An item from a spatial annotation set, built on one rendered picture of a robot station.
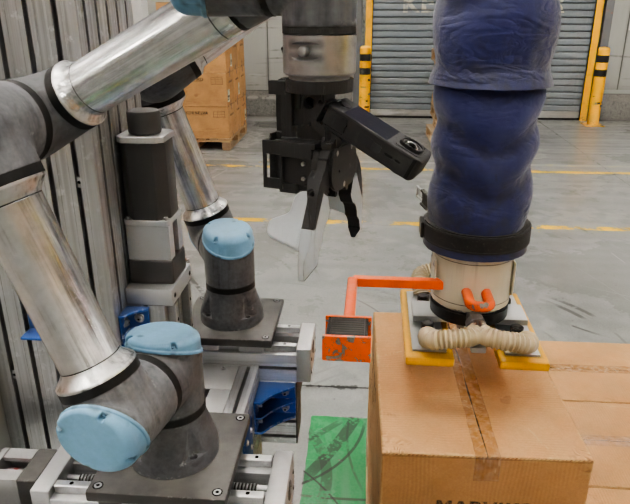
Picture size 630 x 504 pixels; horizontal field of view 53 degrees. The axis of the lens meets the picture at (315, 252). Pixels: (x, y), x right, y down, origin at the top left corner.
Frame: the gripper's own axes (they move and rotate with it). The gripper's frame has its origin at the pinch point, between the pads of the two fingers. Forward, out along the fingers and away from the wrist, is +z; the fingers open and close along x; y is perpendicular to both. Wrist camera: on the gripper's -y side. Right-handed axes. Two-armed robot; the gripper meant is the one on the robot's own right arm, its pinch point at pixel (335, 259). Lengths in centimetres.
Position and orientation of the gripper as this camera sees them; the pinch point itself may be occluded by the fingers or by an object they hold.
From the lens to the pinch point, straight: 72.7
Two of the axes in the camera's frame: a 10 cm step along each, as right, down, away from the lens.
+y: -9.1, -1.5, 3.9
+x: -4.1, 3.3, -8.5
